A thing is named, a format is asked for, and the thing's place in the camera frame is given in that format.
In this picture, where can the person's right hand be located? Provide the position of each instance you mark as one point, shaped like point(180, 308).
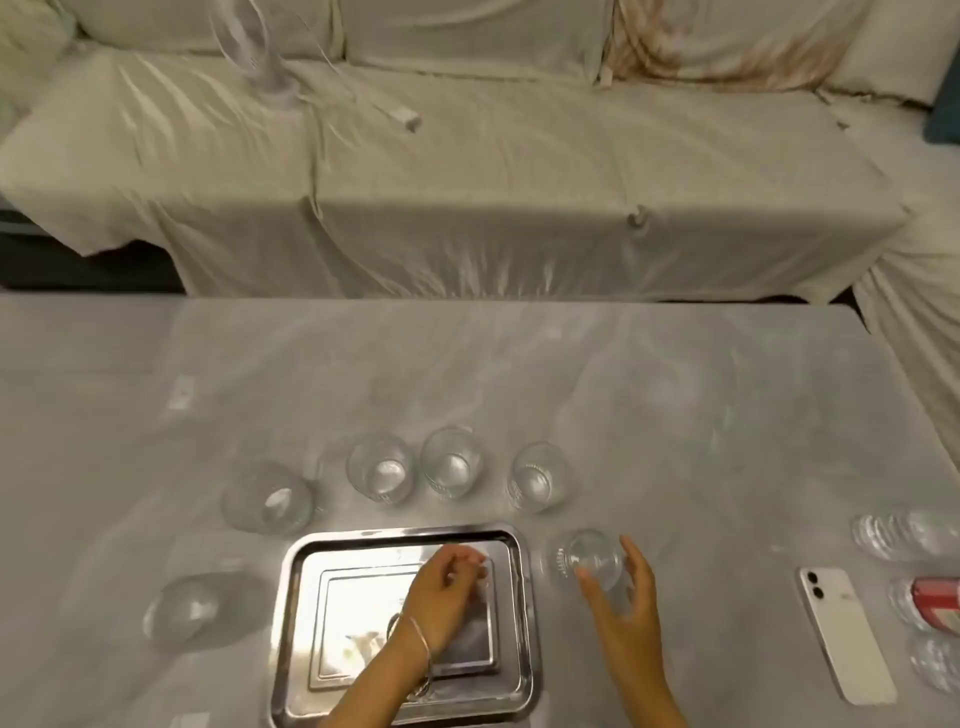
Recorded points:
point(634, 637)

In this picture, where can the person's left hand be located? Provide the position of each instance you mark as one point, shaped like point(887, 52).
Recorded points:
point(439, 600)

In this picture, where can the person's right thumb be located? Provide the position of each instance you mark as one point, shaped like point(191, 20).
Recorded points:
point(594, 596)

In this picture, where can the person's left fingers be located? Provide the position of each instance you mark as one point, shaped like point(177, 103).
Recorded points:
point(454, 559)

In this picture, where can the person's left forearm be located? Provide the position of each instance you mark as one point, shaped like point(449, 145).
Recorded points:
point(375, 686)

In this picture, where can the person's right forearm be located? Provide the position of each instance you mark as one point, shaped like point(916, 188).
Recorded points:
point(649, 701)

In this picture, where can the clear drinking glass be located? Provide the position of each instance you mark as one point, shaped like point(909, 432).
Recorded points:
point(184, 611)
point(592, 555)
point(380, 469)
point(450, 463)
point(537, 478)
point(268, 499)

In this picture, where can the steel serving tray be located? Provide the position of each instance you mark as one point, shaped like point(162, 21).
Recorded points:
point(360, 592)

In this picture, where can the silver bangle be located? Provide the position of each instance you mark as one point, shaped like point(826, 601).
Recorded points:
point(429, 660)

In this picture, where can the white smartphone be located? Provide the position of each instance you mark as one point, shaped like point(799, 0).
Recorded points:
point(844, 634)

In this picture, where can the clear plastic bottle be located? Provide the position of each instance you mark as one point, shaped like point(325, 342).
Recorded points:
point(937, 664)
point(904, 536)

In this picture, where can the red label plastic bottle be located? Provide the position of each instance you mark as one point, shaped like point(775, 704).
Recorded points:
point(934, 600)

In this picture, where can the beige covered sofa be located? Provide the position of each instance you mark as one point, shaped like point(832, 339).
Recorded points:
point(487, 202)

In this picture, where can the white desk fan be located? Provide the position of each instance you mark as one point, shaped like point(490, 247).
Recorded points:
point(259, 52)

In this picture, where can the patterned sofa cushion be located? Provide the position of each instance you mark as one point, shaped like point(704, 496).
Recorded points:
point(720, 45)

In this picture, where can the teal pillow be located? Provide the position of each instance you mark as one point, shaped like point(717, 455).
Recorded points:
point(945, 116)

